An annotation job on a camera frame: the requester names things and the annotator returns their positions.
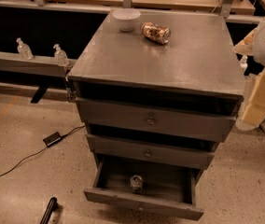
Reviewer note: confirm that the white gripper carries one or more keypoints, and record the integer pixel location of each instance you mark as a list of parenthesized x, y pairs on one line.
[(253, 112)]

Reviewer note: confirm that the grey top drawer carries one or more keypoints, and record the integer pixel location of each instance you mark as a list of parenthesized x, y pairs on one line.
[(155, 120)]

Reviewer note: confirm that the black power adapter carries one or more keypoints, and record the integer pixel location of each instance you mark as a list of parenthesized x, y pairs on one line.
[(52, 139)]

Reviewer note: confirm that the grey metal rail shelf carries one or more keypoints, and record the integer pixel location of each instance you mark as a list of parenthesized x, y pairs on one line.
[(39, 65)]

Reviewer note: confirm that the grey drawer cabinet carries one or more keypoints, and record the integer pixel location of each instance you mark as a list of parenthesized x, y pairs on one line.
[(195, 72)]

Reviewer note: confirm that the clear pump bottle far left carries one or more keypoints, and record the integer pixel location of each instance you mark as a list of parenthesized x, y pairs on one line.
[(24, 50)]

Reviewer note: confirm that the white bowl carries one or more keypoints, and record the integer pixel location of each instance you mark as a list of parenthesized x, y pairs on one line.
[(126, 18)]

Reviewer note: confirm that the silver 7up can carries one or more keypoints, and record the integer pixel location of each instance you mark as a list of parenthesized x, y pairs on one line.
[(136, 183)]

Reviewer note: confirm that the white pump bottle right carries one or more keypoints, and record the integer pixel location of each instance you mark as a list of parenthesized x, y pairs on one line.
[(243, 62)]

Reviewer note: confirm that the clear pump bottle near cabinet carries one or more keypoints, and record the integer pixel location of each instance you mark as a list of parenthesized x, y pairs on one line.
[(60, 56)]

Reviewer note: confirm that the black cylindrical handle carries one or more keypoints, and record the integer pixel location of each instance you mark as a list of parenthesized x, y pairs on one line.
[(52, 206)]

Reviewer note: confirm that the grey open bottom drawer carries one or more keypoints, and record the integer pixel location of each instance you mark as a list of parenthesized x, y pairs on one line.
[(167, 189)]

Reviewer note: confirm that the brown patterned can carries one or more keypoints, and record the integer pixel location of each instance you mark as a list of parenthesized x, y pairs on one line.
[(157, 33)]

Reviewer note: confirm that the grey middle drawer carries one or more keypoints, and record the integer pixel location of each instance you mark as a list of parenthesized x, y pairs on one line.
[(144, 151)]

